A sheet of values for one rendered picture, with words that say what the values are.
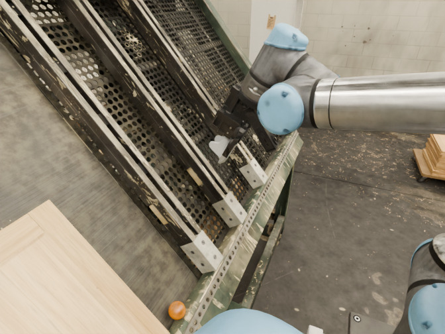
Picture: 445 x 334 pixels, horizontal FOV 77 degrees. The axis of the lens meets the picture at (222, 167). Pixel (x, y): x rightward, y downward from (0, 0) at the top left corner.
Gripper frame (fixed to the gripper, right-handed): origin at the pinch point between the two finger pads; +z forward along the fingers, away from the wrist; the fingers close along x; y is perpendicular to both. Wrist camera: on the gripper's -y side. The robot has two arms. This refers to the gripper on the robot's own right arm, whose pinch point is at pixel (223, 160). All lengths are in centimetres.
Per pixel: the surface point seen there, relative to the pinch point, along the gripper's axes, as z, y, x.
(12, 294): 26, 19, 44
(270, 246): 99, -55, -80
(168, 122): 15.5, 26.0, -20.8
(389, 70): 18, -119, -488
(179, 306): 35.7, -13.3, 21.2
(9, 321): 28, 16, 47
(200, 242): 30.3, -8.3, 2.9
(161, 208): 25.6, 8.2, 4.8
